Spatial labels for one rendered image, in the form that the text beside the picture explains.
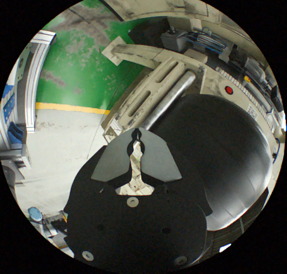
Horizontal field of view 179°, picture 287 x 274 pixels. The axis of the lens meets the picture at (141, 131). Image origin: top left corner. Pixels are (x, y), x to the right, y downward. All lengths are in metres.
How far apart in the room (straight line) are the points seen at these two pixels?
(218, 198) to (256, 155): 0.11
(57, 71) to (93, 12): 0.65
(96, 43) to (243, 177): 1.19
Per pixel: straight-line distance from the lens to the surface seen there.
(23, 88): 0.93
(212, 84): 0.47
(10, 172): 0.66
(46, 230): 0.76
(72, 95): 1.13
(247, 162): 0.21
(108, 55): 1.11
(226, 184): 0.20
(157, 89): 0.33
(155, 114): 0.32
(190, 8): 0.65
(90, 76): 1.10
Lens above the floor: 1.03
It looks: 23 degrees down
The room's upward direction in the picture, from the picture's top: 136 degrees clockwise
